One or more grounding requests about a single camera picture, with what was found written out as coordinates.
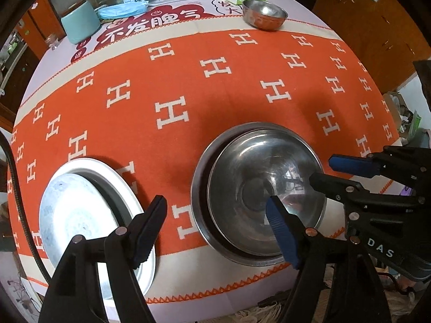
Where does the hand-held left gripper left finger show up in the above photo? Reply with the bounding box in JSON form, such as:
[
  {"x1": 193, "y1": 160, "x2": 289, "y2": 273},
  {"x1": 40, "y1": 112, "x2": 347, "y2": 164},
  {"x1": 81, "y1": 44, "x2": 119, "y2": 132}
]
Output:
[{"x1": 39, "y1": 195, "x2": 168, "y2": 323}]

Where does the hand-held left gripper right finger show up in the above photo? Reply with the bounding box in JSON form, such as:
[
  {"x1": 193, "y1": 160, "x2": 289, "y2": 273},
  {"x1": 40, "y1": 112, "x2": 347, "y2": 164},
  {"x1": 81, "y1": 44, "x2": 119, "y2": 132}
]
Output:
[{"x1": 265, "y1": 196, "x2": 391, "y2": 323}]

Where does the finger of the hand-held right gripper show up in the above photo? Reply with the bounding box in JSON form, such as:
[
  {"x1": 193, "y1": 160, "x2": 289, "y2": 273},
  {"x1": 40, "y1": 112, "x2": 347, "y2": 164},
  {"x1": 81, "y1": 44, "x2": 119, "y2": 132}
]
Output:
[
  {"x1": 309, "y1": 171, "x2": 371, "y2": 206},
  {"x1": 328, "y1": 145, "x2": 431, "y2": 184}
]

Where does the white plate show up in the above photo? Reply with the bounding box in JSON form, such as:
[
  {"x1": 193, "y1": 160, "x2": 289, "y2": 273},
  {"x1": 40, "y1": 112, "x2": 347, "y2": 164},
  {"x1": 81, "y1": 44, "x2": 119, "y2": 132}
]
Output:
[
  {"x1": 38, "y1": 173, "x2": 136, "y2": 292},
  {"x1": 59, "y1": 157, "x2": 157, "y2": 302}
]

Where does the large steel bowl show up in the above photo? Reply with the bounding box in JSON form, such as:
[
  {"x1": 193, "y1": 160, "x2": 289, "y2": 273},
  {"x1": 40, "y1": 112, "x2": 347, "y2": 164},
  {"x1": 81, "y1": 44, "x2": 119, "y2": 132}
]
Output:
[{"x1": 191, "y1": 122, "x2": 329, "y2": 267}]

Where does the cardboard box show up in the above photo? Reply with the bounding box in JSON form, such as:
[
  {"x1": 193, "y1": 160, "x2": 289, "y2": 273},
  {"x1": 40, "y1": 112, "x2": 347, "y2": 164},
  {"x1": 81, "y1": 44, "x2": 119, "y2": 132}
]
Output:
[{"x1": 382, "y1": 91, "x2": 431, "y2": 142}]

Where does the orange patterned blanket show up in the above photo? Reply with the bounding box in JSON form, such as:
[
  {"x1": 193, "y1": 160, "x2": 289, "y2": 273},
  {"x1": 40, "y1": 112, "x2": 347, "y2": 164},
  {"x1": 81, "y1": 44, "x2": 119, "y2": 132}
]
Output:
[{"x1": 7, "y1": 18, "x2": 404, "y2": 305}]

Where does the dark wooden wardrobe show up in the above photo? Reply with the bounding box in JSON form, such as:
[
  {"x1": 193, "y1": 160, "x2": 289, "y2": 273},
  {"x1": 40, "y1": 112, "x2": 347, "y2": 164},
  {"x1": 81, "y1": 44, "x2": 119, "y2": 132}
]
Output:
[{"x1": 312, "y1": 0, "x2": 431, "y2": 95}]

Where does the small steel bowl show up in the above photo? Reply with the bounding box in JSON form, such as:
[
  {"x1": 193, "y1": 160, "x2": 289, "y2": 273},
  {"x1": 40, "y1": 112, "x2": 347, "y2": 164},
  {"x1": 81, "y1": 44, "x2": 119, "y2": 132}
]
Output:
[{"x1": 242, "y1": 0, "x2": 289, "y2": 32}]

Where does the red printed tablecloth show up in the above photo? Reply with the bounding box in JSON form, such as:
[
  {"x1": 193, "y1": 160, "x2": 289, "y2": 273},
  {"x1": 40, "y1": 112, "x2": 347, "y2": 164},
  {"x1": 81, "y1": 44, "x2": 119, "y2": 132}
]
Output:
[{"x1": 10, "y1": 0, "x2": 403, "y2": 314}]

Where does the teal cylindrical container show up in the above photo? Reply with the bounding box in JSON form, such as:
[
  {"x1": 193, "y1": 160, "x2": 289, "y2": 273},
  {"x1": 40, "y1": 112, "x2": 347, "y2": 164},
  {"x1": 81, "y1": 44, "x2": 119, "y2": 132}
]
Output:
[{"x1": 61, "y1": 1, "x2": 102, "y2": 44}]

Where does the blue face mask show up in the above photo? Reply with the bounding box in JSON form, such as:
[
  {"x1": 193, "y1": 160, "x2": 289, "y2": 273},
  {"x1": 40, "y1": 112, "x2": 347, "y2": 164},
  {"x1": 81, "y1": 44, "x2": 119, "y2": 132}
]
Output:
[{"x1": 96, "y1": 1, "x2": 149, "y2": 20}]

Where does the orange wooden cabinet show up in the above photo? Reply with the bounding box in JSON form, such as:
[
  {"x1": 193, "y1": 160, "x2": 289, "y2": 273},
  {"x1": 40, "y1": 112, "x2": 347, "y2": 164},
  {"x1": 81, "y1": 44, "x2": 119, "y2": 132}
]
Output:
[{"x1": 15, "y1": 0, "x2": 68, "y2": 61}]

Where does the black cable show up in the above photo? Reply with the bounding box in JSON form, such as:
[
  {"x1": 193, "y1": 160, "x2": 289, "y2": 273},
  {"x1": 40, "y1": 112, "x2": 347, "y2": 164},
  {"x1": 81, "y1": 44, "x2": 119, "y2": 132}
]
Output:
[{"x1": 0, "y1": 131, "x2": 52, "y2": 280}]

